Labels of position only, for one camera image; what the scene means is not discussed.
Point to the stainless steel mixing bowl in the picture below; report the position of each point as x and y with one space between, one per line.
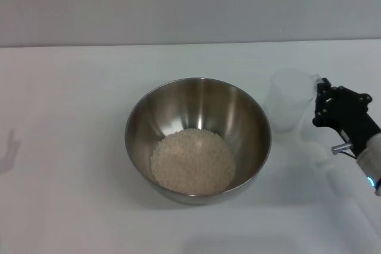
208 105

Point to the clear plastic measuring cup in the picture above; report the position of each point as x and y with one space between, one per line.
290 102

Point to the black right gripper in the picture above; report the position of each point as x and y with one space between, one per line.
348 123

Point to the white rice grains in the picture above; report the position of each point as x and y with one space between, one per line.
193 161

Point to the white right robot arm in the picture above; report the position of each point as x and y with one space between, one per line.
370 161

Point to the silver metal knob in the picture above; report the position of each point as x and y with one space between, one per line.
341 148

